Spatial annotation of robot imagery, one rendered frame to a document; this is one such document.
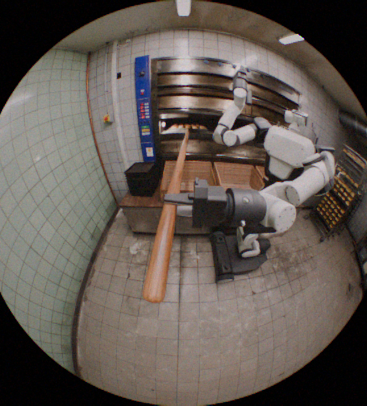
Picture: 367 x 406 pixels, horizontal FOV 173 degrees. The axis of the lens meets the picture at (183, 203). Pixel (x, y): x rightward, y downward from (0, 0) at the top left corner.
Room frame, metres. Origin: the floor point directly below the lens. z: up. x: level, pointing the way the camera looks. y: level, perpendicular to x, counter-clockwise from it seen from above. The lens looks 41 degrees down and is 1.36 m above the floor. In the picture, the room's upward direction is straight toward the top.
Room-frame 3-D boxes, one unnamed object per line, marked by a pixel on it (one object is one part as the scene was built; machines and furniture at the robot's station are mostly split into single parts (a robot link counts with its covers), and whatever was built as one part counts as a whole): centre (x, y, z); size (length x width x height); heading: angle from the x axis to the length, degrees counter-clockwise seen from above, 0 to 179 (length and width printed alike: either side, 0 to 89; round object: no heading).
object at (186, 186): (1.15, -0.06, 0.72); 0.56 x 0.49 x 0.28; 89
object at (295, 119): (0.53, -0.57, 1.46); 0.10 x 0.07 x 0.09; 31
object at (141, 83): (2.35, 0.40, 1.07); 1.93 x 0.16 x 2.15; 179
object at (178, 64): (1.43, -0.63, 1.99); 1.80 x 0.08 x 0.21; 89
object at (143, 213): (1.12, -0.52, 0.29); 2.42 x 0.56 x 0.58; 89
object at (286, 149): (0.55, -0.62, 1.26); 0.34 x 0.30 x 0.36; 31
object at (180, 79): (1.40, -0.63, 1.80); 1.79 x 0.11 x 0.19; 89
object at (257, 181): (1.13, -0.66, 0.72); 0.56 x 0.49 x 0.28; 90
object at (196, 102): (1.40, -0.63, 1.54); 1.79 x 0.11 x 0.19; 89
